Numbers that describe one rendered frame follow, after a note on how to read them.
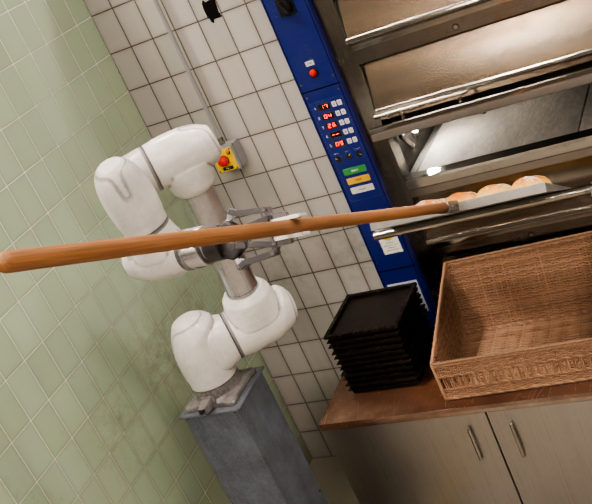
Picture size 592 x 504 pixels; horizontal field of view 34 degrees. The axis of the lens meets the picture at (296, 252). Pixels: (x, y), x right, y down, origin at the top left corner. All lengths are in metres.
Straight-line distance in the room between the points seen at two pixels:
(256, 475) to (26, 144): 1.28
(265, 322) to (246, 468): 0.48
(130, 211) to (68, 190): 1.31
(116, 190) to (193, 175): 0.62
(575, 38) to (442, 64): 0.43
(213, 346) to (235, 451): 0.35
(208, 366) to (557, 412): 1.11
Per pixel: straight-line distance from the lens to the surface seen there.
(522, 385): 3.20
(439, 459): 3.41
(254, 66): 3.45
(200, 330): 2.87
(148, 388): 3.46
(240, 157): 3.57
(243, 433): 2.96
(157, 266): 2.08
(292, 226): 1.92
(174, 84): 3.62
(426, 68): 3.27
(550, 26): 3.17
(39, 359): 3.08
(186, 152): 2.58
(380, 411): 3.37
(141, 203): 2.02
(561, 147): 3.30
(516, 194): 2.82
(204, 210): 2.68
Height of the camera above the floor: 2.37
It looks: 22 degrees down
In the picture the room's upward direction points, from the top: 25 degrees counter-clockwise
